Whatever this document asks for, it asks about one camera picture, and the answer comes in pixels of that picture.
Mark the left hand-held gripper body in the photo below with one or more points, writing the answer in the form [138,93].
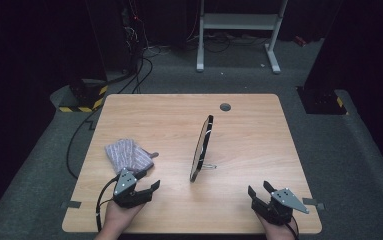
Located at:
[124,183]

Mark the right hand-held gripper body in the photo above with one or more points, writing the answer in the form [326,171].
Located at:
[282,203]

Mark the purple striped cloth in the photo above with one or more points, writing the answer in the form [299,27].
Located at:
[129,155]

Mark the black framed mirror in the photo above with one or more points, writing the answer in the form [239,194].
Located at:
[203,146]

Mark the person's right hand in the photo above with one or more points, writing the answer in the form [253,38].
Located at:
[279,232]

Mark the person's left hand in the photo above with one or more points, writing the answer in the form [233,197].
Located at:
[120,216]

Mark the grey round table grommet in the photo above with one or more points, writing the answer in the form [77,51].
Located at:
[225,107]

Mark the small red object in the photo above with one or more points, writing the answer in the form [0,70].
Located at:
[301,41]

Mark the white metal stand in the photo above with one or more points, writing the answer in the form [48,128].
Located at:
[239,20]

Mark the grey table edge bracket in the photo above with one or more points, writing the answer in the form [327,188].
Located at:
[310,201]

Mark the black yellow striped post base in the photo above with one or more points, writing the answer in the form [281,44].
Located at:
[87,98]

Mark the black post base yellow mark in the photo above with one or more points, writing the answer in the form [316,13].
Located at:
[322,101]

